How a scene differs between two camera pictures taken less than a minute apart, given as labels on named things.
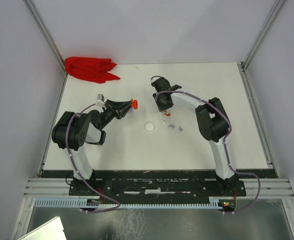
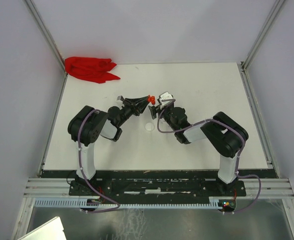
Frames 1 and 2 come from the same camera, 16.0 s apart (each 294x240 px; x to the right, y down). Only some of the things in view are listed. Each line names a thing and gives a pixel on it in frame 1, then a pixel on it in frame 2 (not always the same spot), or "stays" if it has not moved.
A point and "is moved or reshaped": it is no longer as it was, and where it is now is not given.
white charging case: (149, 126) stays
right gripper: (160, 107) -> (153, 110)
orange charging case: (134, 103) is moved or reshaped
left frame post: (38, 20) stays
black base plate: (191, 183) stays
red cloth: (90, 69) stays
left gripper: (112, 105) -> (134, 104)
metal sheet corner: (52, 230) stays
